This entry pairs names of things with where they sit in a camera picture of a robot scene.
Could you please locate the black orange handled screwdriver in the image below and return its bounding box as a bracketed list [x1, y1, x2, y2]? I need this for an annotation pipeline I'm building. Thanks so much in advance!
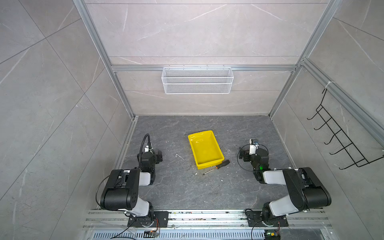
[204, 160, 230, 175]

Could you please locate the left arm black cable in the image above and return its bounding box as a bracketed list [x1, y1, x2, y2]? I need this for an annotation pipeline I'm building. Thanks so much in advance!
[138, 133, 151, 169]

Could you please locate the yellow plastic bin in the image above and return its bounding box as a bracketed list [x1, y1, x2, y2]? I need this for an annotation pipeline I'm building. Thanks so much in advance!
[188, 130, 225, 170]

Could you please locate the aluminium front rail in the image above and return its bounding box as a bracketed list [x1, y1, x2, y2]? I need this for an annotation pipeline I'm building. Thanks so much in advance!
[77, 209, 338, 240]

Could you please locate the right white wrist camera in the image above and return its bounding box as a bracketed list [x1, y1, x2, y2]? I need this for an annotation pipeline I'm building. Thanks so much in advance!
[249, 139, 259, 155]

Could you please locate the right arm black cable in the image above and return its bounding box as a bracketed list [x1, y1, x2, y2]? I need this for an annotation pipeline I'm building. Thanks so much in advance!
[236, 143, 270, 173]

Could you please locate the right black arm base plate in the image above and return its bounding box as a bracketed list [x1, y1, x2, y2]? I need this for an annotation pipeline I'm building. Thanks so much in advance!
[244, 209, 289, 228]

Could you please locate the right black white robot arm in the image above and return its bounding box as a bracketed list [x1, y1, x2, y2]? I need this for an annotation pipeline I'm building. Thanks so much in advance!
[237, 144, 332, 226]

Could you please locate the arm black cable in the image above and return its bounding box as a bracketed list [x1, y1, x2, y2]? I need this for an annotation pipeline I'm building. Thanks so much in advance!
[236, 143, 270, 173]
[138, 133, 151, 169]

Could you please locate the black wire hook rack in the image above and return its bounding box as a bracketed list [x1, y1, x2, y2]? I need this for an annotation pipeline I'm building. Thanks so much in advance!
[307, 89, 384, 170]

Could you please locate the white wire mesh basket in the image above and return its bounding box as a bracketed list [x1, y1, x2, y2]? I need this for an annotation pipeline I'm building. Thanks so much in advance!
[162, 67, 234, 95]

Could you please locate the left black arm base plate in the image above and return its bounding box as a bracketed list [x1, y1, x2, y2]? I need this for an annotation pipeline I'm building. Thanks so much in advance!
[128, 211, 169, 228]

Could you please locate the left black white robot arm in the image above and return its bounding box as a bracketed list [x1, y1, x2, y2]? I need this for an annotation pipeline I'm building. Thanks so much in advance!
[96, 151, 163, 227]

